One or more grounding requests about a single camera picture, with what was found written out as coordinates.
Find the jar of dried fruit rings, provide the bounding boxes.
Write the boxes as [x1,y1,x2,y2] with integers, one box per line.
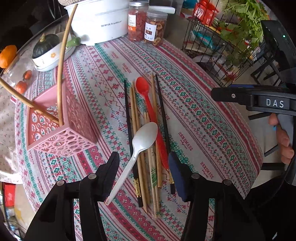
[144,10,168,46]

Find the glass jar with wooden lid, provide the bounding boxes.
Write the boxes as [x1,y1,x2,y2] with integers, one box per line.
[2,56,34,94]

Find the red plastic spoon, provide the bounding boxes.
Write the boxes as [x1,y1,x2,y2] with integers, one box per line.
[135,77,169,170]

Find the red box on floor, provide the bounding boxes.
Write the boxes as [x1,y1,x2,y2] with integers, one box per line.
[3,182,16,207]

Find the person's right hand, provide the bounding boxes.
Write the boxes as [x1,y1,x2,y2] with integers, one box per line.
[268,113,295,165]

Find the pink perforated utensil holder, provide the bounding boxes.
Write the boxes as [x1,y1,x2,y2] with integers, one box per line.
[26,81,97,157]

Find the green leafy vegetables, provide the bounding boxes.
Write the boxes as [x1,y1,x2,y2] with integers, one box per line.
[218,1,269,66]

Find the orange tangerine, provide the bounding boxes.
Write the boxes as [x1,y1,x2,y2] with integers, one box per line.
[0,45,17,69]

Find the dark green squash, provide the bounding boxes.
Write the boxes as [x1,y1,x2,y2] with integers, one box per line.
[32,33,60,59]

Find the floral white cloth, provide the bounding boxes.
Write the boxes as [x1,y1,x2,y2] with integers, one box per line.
[0,88,22,184]

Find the white plastic spoon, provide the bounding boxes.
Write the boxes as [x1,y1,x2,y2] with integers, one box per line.
[105,122,158,205]

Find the black wire rack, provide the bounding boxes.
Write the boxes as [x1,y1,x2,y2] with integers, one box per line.
[182,1,265,86]

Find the black chopstick gold band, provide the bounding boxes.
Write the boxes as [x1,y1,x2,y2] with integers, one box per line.
[124,80,144,207]

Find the white electric cooking pot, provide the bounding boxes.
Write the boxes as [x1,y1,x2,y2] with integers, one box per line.
[64,1,175,46]

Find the jar of red dried fruit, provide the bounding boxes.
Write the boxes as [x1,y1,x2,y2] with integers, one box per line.
[128,1,149,42]

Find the woven rope basket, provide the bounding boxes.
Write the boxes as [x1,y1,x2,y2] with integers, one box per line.
[58,0,80,6]

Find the white bowl with green handle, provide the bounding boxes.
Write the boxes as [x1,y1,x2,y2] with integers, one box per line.
[32,32,81,72]

